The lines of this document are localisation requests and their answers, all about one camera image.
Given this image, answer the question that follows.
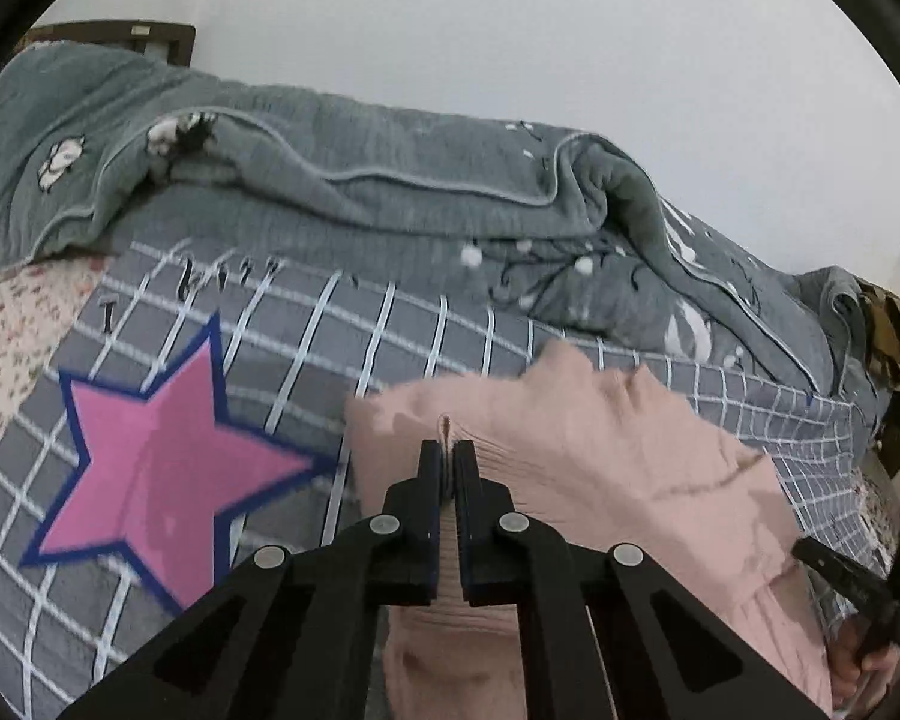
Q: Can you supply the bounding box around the grey floral quilt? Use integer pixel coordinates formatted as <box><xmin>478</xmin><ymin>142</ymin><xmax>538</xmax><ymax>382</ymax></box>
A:
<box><xmin>0</xmin><ymin>41</ymin><xmax>890</xmax><ymax>398</ymax></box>

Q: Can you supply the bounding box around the pink floral bedsheet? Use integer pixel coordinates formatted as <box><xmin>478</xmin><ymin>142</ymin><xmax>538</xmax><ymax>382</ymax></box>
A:
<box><xmin>0</xmin><ymin>255</ymin><xmax>117</xmax><ymax>496</ymax></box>

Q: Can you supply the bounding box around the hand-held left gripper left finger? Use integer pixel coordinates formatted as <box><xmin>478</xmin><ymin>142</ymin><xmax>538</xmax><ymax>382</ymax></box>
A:
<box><xmin>58</xmin><ymin>439</ymin><xmax>443</xmax><ymax>720</ymax></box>

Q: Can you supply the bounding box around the olive brown cloth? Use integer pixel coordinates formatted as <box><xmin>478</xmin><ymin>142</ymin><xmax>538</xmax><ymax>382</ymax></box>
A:
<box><xmin>855</xmin><ymin>281</ymin><xmax>900</xmax><ymax>391</ymax></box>

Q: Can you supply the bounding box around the grey checked star-print sheet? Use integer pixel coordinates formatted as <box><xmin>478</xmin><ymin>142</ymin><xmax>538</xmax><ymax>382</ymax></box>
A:
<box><xmin>0</xmin><ymin>240</ymin><xmax>893</xmax><ymax>720</ymax></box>

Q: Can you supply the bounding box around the person's right hand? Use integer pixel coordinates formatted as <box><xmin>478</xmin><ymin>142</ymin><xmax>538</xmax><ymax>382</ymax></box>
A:
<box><xmin>829</xmin><ymin>611</ymin><xmax>900</xmax><ymax>715</ymax></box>

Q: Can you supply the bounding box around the pink knit garment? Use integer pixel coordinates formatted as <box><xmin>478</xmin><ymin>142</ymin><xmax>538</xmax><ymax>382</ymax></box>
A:
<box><xmin>343</xmin><ymin>341</ymin><xmax>833</xmax><ymax>720</ymax></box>

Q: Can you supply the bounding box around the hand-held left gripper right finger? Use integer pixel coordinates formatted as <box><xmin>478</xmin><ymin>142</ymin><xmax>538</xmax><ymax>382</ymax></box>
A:
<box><xmin>454</xmin><ymin>439</ymin><xmax>830</xmax><ymax>720</ymax></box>

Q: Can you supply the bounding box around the dark wooden headboard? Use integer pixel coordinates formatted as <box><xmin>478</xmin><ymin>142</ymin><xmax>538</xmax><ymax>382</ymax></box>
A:
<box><xmin>26</xmin><ymin>21</ymin><xmax>196</xmax><ymax>68</ymax></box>

